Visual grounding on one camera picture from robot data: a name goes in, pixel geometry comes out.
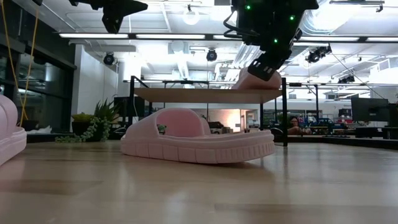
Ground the white crumpled cloth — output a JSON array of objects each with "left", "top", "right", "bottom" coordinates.
[{"left": 26, "top": 124, "right": 53, "bottom": 135}]

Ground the yellow extension cable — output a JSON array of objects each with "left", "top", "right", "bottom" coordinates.
[{"left": 0, "top": 0, "right": 40, "bottom": 125}]

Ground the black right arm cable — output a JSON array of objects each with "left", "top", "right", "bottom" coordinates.
[{"left": 222, "top": 10, "right": 251, "bottom": 40}]

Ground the black computer monitor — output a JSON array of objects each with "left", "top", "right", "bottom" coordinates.
[
  {"left": 113, "top": 96, "right": 146, "bottom": 118},
  {"left": 351, "top": 97, "right": 389, "bottom": 123}
]

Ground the round white pendant lamp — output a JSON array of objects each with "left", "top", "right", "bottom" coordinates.
[{"left": 182, "top": 4, "right": 200, "bottom": 26}]

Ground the wooden shelf with black frame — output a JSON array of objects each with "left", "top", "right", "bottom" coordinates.
[{"left": 129, "top": 75, "right": 289, "bottom": 147}]

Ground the black aluminium rig frame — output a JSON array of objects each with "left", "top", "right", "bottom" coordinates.
[{"left": 26, "top": 133, "right": 398, "bottom": 151}]

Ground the pink rubber slide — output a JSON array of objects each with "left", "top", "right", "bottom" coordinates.
[
  {"left": 120, "top": 108, "right": 276, "bottom": 165},
  {"left": 0, "top": 94, "right": 28, "bottom": 167},
  {"left": 231, "top": 67, "right": 282, "bottom": 90}
]

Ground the black ceiling spotlight cluster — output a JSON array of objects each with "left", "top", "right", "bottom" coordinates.
[{"left": 305, "top": 45, "right": 333, "bottom": 65}]

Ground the person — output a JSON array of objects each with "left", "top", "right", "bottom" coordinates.
[{"left": 286, "top": 116, "right": 312, "bottom": 136}]

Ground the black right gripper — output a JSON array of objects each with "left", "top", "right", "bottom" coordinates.
[{"left": 247, "top": 46, "right": 294, "bottom": 82}]

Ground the potted green succulent plant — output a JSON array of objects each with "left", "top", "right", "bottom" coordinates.
[{"left": 55, "top": 98, "right": 121, "bottom": 144}]

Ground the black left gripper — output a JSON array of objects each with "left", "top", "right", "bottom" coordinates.
[{"left": 68, "top": 0, "right": 149, "bottom": 34}]

